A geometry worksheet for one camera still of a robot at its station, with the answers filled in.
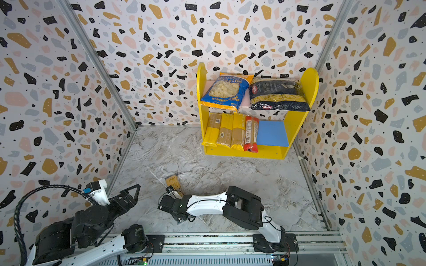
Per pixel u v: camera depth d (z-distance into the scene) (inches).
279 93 29.0
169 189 29.5
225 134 37.3
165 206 24.7
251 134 36.7
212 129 38.4
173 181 35.4
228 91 30.2
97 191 21.2
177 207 25.1
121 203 21.2
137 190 23.8
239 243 30.0
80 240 16.8
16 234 16.6
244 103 30.0
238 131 38.7
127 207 21.8
